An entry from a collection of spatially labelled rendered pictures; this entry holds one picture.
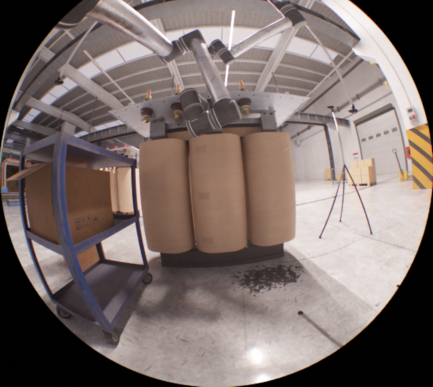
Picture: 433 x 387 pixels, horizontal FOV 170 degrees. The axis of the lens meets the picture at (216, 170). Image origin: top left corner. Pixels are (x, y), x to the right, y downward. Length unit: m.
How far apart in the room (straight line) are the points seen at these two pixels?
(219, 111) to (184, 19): 10.07
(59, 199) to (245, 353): 0.88
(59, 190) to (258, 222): 1.14
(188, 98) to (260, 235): 1.03
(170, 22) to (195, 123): 10.23
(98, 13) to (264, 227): 1.52
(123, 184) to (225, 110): 2.84
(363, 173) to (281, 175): 5.72
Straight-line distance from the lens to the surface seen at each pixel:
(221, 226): 1.05
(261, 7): 4.51
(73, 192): 0.67
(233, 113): 0.71
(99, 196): 0.79
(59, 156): 0.54
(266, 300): 1.00
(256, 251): 1.34
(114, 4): 0.76
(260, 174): 1.07
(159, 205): 1.09
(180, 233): 1.12
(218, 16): 10.59
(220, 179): 1.00
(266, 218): 1.11
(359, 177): 6.75
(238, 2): 4.34
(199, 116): 0.74
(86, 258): 1.52
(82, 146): 0.62
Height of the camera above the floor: 0.73
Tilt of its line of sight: 5 degrees up
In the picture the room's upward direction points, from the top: 4 degrees counter-clockwise
